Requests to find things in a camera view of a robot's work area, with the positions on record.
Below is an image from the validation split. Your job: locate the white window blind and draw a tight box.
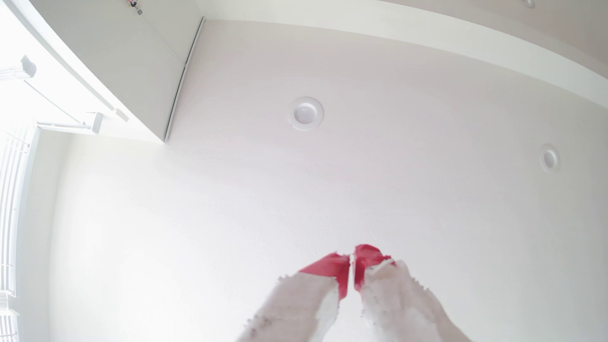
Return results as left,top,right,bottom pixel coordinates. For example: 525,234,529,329
0,130,30,342

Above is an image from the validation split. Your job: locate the white curtain rod bracket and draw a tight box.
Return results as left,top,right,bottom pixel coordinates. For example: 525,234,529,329
36,112,104,135

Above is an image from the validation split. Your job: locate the white blind headrail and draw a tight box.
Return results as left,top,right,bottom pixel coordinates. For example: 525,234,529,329
0,55,37,82

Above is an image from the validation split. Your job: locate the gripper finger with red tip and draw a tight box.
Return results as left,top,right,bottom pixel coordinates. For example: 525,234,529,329
354,244,472,342
237,252,351,342

